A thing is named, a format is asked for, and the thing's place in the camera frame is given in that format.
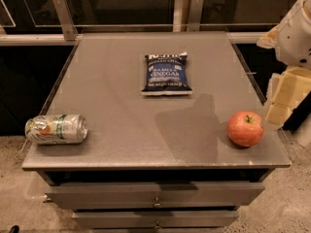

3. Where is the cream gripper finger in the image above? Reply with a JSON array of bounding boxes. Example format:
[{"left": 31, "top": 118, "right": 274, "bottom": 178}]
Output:
[{"left": 264, "top": 103, "right": 293, "bottom": 126}]

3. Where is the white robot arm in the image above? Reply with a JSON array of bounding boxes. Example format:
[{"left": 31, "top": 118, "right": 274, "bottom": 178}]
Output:
[{"left": 257, "top": 0, "right": 311, "bottom": 130}]

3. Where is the grey drawer cabinet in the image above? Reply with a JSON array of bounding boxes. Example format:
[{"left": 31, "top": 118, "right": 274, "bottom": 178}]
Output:
[{"left": 22, "top": 32, "right": 290, "bottom": 233}]

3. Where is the grey middle drawer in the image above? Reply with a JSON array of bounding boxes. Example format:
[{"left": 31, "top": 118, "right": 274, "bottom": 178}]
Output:
[{"left": 73, "top": 211, "right": 239, "bottom": 229}]

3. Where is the grey drawer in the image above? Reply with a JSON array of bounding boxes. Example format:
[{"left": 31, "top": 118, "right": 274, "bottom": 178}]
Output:
[
  {"left": 73, "top": 211, "right": 239, "bottom": 229},
  {"left": 46, "top": 182, "right": 264, "bottom": 210}
]

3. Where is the grey top drawer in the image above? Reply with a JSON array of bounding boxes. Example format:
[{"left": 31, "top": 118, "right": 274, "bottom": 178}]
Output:
[{"left": 46, "top": 182, "right": 264, "bottom": 210}]

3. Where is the red apple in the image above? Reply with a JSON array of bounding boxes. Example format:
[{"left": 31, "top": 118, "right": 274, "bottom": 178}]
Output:
[{"left": 226, "top": 111, "right": 264, "bottom": 148}]

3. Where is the blue salt vinegar chip bag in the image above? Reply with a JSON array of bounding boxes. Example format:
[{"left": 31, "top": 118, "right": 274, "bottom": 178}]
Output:
[{"left": 141, "top": 52, "right": 192, "bottom": 96}]

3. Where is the silver green soda can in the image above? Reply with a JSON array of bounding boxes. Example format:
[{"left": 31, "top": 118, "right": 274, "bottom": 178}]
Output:
[{"left": 24, "top": 115, "right": 88, "bottom": 145}]

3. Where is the clear acrylic barrier panel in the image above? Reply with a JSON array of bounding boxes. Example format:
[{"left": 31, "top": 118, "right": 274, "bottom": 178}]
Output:
[{"left": 24, "top": 0, "right": 296, "bottom": 26}]

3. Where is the right metal bracket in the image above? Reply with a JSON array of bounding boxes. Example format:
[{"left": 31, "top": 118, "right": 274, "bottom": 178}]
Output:
[{"left": 173, "top": 0, "right": 204, "bottom": 32}]

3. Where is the metal bracket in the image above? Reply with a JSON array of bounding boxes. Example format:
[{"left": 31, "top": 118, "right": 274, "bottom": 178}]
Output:
[
  {"left": 52, "top": 0, "right": 78, "bottom": 41},
  {"left": 173, "top": 0, "right": 204, "bottom": 32}
]

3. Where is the left metal bracket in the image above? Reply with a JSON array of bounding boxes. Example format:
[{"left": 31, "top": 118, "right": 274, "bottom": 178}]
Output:
[{"left": 52, "top": 0, "right": 78, "bottom": 41}]

